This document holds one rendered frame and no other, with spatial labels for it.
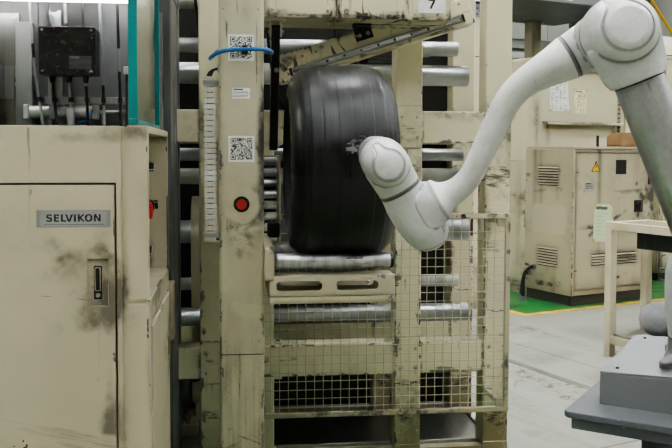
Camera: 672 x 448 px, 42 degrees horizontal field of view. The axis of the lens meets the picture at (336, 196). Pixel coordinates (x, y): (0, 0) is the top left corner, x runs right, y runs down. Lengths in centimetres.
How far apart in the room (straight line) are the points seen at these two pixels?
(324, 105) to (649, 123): 93
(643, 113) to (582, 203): 530
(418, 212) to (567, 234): 515
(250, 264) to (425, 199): 75
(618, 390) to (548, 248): 522
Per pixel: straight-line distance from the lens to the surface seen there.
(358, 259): 253
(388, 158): 194
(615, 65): 183
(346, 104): 243
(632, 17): 180
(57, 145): 190
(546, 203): 728
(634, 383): 209
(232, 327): 261
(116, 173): 189
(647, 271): 567
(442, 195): 202
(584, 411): 205
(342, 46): 300
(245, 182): 256
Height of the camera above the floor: 122
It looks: 3 degrees down
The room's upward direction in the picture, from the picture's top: straight up
